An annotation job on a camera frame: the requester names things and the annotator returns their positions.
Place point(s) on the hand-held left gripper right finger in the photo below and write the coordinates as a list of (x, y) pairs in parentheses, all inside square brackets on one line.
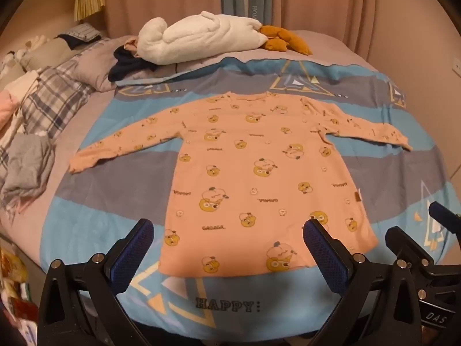
[(324, 256)]

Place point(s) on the pile of snack packets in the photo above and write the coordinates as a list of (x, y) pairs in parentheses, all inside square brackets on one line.
[(14, 281)]

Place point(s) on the navy blue clothing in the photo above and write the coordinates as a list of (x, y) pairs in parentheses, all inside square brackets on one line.
[(126, 66)]

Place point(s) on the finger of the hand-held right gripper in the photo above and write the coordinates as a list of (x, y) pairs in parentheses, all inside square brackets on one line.
[(407, 243), (441, 211)]

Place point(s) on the pink cartoon print shirt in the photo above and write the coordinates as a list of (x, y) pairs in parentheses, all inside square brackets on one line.
[(252, 187)]

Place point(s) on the light pink cloth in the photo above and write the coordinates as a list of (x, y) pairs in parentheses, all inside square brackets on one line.
[(9, 110)]

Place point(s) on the grey folded cloth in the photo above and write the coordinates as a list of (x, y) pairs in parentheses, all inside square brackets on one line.
[(27, 165)]

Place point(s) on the blue grey striped blanket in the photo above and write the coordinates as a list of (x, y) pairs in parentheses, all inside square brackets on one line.
[(126, 173)]

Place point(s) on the mauve bed sheet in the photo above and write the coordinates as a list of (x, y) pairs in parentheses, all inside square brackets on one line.
[(335, 52)]

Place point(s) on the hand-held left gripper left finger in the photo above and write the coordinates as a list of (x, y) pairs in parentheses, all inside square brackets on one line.
[(133, 252)]

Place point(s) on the striped pillow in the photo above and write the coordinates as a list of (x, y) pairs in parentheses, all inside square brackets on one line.
[(83, 31)]

